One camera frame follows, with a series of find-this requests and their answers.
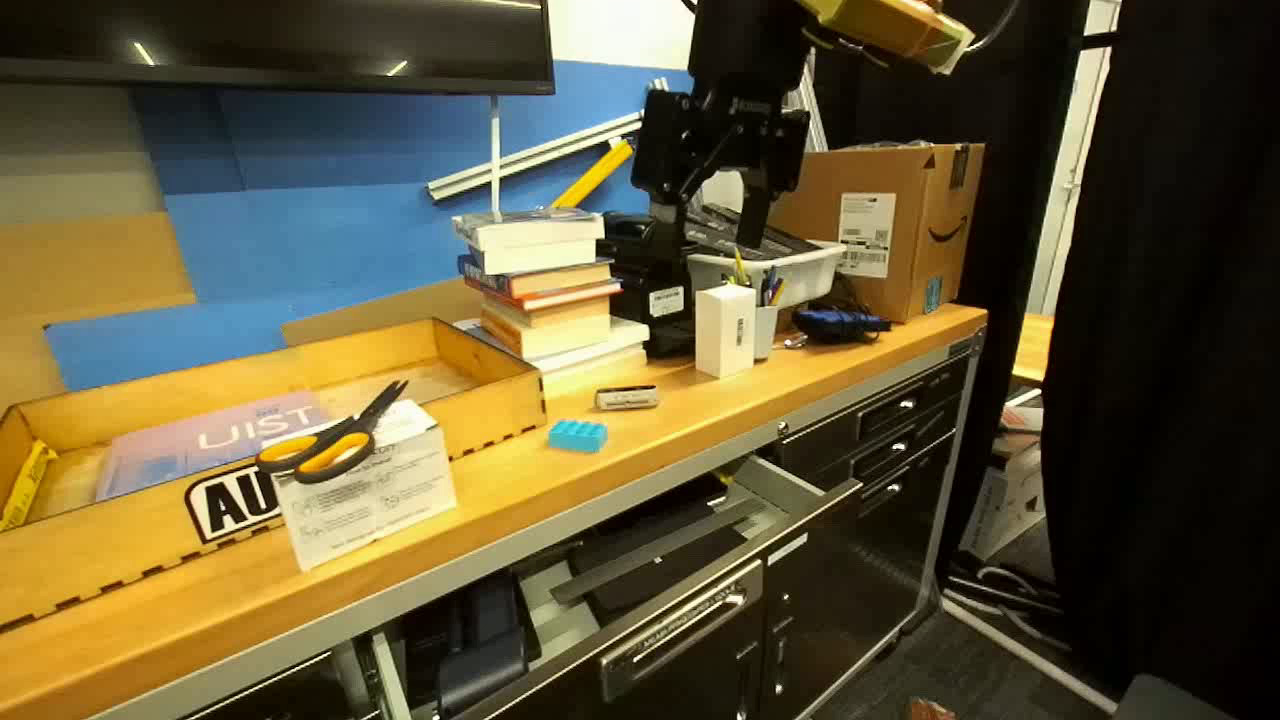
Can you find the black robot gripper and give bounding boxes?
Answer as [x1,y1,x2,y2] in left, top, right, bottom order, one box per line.
[632,88,809,256]

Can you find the small blue block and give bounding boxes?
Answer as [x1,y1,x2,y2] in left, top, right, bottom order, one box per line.
[547,418,607,451]

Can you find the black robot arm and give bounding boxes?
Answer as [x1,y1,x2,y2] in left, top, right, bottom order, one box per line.
[632,0,809,261]

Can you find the black drawer cabinet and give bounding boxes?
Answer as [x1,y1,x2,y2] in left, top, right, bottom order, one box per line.
[761,354,971,720]

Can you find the black electronic device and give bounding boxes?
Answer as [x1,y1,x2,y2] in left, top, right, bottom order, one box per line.
[601,217,695,359]

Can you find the white plastic bin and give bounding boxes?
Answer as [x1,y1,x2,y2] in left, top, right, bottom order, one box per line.
[683,210,845,306]

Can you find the yellow level bar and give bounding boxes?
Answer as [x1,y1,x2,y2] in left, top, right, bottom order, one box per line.
[550,138,636,210]

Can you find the small white box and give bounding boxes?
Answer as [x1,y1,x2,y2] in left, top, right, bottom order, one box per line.
[695,283,756,375]

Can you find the black blue tool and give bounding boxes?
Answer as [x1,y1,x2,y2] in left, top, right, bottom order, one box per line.
[792,306,886,342]

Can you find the stack of books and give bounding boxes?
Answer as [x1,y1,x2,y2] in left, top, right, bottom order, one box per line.
[453,210,646,390]

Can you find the cardboard shipping box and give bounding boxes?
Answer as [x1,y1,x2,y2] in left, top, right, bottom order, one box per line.
[771,138,982,318]

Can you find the small silver metal object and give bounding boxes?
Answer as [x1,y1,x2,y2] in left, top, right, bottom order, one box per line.
[592,384,659,410]

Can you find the black monitor screen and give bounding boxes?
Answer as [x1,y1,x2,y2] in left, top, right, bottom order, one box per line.
[0,0,554,96]

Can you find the white paper card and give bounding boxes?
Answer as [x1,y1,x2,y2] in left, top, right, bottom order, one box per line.
[256,400,457,572]

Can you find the black curtain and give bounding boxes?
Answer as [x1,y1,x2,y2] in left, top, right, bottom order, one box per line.
[1044,0,1280,720]

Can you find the purple UIST booklet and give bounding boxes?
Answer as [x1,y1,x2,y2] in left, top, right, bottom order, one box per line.
[95,390,328,498]

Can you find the large wooden tray box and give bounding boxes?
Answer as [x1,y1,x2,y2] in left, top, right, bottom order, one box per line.
[0,318,544,626]

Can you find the aluminium rail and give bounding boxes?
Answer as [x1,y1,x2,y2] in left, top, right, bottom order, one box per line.
[423,111,638,203]

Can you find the yellow handled scissors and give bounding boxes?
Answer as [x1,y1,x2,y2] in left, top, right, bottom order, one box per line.
[256,381,403,482]

